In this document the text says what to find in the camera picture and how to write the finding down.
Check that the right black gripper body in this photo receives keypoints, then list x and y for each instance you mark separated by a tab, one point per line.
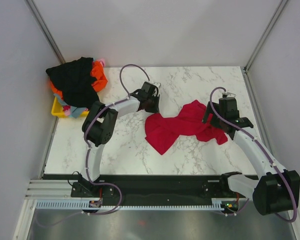
216	121

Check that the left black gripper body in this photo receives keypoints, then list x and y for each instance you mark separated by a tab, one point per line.
152	105

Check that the crimson red t shirt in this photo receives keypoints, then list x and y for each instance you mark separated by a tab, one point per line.
162	132

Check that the yellow plastic basket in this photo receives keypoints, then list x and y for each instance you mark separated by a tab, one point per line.
56	110

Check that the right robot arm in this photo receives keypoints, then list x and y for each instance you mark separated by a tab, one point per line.
277	189

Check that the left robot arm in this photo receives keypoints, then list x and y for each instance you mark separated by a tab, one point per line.
98	128

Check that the orange t shirt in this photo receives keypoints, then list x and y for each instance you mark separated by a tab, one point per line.
98	85

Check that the pink garment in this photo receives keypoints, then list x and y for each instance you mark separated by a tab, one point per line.
102	62

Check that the grey blue garment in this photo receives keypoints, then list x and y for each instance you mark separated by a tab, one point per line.
75	111

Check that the black t shirt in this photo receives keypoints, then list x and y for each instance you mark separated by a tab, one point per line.
74	80

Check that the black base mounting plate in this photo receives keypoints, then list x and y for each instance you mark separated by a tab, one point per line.
162	189

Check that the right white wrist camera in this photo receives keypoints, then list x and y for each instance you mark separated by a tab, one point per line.
227	94

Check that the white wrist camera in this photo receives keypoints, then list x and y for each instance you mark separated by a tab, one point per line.
157	89
227	94

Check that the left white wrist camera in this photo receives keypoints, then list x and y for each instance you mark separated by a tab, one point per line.
157	89

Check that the right aluminium frame post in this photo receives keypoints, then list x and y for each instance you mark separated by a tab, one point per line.
265	34

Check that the aluminium frame post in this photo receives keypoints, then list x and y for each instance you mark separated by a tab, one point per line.
45	30
265	34

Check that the white slotted cable duct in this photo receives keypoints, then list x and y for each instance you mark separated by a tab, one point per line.
63	204

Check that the left aluminium rail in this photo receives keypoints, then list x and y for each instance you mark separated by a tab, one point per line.
48	189

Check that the left aluminium frame post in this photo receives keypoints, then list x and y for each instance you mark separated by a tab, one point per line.
45	30

